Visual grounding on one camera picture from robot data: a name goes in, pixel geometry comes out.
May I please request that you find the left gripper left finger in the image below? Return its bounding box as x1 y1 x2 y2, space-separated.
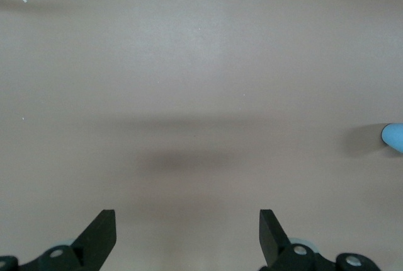
0 209 117 271

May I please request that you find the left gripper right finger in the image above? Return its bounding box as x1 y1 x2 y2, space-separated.
259 209 380 271

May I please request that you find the blue plastic cup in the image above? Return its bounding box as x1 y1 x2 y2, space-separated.
380 122 403 154

